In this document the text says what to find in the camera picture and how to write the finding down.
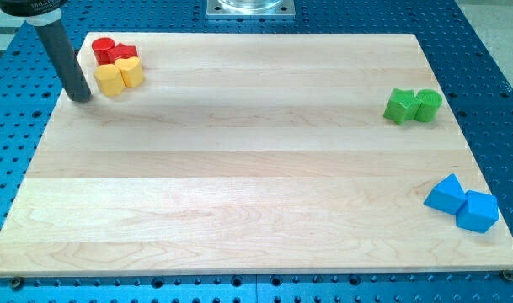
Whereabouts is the yellow hexagon block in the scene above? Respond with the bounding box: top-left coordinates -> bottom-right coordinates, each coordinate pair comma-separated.
94,64 -> 126,97

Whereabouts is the green star block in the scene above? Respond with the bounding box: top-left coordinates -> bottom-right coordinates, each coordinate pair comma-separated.
383,88 -> 420,125

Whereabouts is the red star block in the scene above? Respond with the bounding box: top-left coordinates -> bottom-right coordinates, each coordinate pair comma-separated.
107,43 -> 138,63

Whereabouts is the light wooden board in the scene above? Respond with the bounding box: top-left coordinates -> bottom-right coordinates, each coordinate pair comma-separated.
0,33 -> 513,277

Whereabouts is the yellow heart block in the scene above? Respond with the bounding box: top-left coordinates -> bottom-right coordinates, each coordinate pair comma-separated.
115,56 -> 144,88

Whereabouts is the green cylinder block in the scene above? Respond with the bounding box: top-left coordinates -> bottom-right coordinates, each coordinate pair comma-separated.
414,89 -> 442,123

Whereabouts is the red cylinder block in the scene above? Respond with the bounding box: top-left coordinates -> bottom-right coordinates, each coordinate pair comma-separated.
92,37 -> 115,66

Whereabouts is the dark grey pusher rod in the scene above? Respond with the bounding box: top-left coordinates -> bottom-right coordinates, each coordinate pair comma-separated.
25,8 -> 91,103

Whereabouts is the blue triangle block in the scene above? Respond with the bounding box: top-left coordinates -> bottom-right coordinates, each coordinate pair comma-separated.
424,173 -> 467,215

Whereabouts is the blue cube block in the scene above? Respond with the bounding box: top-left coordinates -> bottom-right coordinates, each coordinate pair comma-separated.
456,190 -> 500,233

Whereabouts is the blue perforated table plate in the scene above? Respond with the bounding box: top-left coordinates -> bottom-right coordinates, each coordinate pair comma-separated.
0,1 -> 513,302

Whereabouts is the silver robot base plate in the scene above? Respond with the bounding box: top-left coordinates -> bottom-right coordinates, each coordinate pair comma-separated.
206,0 -> 296,19

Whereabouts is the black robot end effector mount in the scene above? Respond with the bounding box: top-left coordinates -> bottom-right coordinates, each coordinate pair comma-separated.
0,0 -> 67,17

